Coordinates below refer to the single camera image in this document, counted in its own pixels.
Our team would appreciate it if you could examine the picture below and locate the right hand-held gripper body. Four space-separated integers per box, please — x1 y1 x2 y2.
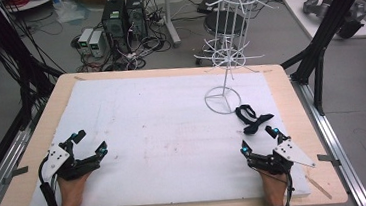
244 132 318 180

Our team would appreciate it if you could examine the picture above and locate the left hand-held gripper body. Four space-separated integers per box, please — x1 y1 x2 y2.
38 138 103 184

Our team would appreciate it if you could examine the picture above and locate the person's right hand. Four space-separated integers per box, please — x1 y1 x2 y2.
258 166 291 206

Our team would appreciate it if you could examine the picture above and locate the person's left hand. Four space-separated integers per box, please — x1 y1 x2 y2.
55 170 95 206

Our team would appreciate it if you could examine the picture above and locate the grey metal clip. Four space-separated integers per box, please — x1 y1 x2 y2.
316 152 342 169
1 165 31 186

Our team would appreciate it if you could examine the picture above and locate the thin wooden stick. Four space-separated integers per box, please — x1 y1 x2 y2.
305 172 333 202

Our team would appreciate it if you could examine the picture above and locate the white foam mat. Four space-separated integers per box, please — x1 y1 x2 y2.
17 61 313 206

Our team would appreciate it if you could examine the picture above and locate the white bench power supply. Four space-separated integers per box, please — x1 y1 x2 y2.
76 26 96 56
86 30 107 59

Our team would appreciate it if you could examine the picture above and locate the white floor board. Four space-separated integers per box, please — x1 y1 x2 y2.
282 0 366 46

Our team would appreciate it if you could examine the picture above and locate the black round stool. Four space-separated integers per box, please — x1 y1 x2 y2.
202 8 249 39

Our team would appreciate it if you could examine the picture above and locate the black computer tower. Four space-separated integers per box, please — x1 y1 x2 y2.
124 0 149 42
99 0 131 54

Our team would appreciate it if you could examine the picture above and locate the clear plastic bag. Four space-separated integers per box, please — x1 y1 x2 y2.
52 0 92 27

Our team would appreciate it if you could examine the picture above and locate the round white table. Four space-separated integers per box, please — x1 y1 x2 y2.
2 0 61 14

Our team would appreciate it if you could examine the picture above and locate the grey metal stand leg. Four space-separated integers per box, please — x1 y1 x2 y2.
161 0 183 49

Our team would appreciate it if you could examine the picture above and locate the black fabric strap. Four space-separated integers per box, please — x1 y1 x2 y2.
233 101 277 136

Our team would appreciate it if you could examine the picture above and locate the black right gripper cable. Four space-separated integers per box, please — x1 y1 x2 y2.
250 163 297 206

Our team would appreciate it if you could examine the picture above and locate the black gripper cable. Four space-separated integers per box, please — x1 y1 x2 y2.
250 163 297 206
35 153 61 206

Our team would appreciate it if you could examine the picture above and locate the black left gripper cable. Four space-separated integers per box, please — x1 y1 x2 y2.
35 153 61 206

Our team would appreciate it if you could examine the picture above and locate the aluminium side rail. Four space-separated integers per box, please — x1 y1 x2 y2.
0 104 53 206
289 69 366 206

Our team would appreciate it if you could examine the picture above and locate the white wire display rack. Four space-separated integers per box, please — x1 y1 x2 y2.
188 0 296 118

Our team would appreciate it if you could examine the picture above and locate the tangle of floor cables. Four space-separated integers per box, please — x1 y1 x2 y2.
66 0 209 76

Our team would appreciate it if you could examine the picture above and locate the black metal frame post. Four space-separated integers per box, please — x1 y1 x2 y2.
274 0 366 119
0 0 70 133

